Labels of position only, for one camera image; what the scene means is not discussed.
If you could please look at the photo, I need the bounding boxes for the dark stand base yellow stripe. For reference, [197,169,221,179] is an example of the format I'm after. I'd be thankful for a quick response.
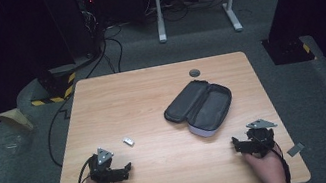
[261,32,318,69]

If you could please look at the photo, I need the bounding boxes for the looped black floor cable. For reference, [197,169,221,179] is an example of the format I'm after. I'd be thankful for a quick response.
[101,24,130,75]

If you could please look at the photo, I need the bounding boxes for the beige cardboard piece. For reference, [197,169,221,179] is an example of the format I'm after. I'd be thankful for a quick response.
[0,105,36,136]

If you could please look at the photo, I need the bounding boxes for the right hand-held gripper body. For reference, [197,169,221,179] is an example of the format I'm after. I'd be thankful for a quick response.
[241,115,284,161]

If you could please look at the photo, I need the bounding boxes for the dark equipment tower with wires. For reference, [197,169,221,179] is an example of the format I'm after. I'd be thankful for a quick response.
[42,0,109,66]

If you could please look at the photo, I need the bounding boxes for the bundle of floor cables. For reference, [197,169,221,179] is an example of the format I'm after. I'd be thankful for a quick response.
[143,0,230,27]

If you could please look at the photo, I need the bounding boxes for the yellow-black striped stand base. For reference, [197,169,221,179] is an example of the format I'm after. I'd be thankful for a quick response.
[25,64,81,109]

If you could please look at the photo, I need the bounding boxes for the long black floor cable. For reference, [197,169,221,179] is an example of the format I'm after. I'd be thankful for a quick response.
[31,38,128,170]

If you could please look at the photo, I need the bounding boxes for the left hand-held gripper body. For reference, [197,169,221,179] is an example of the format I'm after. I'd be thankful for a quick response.
[85,144,128,183]

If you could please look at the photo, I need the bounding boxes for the small white block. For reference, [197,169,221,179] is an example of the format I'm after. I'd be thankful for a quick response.
[122,135,136,149]

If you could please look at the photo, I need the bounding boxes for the grey table grommet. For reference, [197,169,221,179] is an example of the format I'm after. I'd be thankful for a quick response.
[188,67,202,80]

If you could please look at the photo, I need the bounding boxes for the grey tape strip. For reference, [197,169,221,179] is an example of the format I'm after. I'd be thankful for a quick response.
[284,141,307,158]

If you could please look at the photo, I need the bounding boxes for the grey zip case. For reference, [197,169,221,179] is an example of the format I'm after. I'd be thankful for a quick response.
[158,73,239,145]

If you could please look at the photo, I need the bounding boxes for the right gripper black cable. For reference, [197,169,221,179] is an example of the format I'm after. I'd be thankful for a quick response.
[269,142,294,183]

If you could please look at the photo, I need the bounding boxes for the person's right hand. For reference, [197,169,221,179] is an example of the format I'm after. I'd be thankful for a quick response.
[241,146,289,183]

